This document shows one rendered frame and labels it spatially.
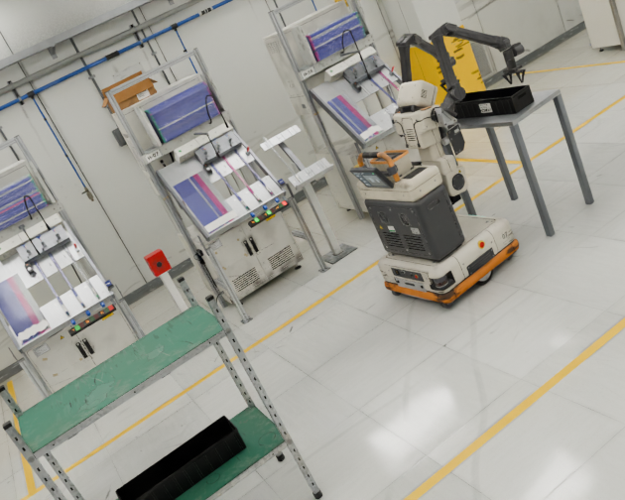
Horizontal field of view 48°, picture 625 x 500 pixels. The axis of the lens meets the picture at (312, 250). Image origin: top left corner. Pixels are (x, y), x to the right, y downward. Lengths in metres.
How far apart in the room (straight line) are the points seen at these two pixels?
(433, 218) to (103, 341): 2.61
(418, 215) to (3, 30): 4.18
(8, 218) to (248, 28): 3.26
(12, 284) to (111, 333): 0.77
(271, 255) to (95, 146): 2.13
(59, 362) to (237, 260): 1.50
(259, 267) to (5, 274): 1.85
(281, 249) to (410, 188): 1.92
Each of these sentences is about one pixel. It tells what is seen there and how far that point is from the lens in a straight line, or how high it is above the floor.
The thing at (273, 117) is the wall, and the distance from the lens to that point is 7.38.
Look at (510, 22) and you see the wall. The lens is 9.15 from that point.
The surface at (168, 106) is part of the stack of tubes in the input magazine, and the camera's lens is 5.46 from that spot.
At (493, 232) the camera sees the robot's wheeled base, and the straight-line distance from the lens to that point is 4.39.
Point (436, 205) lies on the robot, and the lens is 4.12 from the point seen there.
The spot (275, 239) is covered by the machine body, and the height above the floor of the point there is 0.33.
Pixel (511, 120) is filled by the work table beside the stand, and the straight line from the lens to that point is 4.43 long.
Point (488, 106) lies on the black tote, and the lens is 4.65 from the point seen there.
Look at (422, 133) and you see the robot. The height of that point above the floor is 0.95.
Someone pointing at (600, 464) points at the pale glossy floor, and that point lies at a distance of 3.01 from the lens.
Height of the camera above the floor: 2.05
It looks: 20 degrees down
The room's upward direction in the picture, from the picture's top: 26 degrees counter-clockwise
